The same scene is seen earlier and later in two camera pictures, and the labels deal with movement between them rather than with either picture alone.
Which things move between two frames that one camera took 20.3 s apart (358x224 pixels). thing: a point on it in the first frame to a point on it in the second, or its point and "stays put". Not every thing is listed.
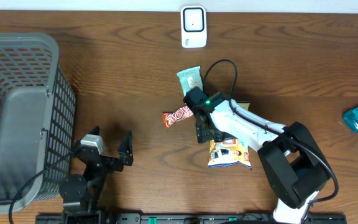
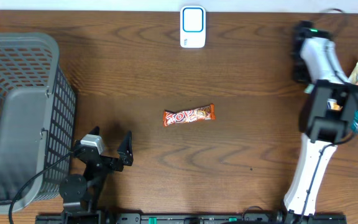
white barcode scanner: (193, 26) stays put
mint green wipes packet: (191, 78) to (309, 88)
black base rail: (184, 219) stays put
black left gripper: (125, 154) stays put
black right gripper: (202, 135) to (301, 79)
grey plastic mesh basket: (27, 121) stays put
